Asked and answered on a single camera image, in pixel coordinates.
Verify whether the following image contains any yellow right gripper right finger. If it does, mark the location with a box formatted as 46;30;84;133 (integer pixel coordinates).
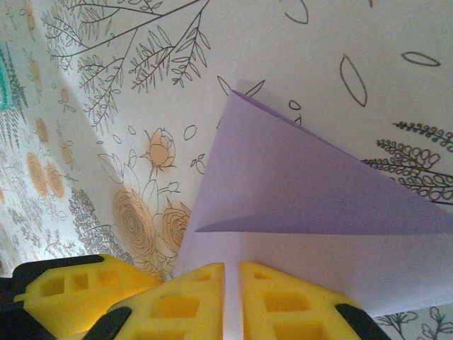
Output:
239;261;390;340

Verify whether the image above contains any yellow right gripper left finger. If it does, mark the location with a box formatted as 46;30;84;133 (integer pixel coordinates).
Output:
84;261;227;340

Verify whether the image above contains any lilac square paper sheet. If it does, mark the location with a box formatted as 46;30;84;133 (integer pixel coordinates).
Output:
172;88;453;340

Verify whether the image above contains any floral patterned table mat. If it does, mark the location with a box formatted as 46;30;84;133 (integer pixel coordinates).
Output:
0;0;453;340

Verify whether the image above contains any teal translucent cup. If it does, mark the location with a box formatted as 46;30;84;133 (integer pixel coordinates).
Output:
0;42;13;111

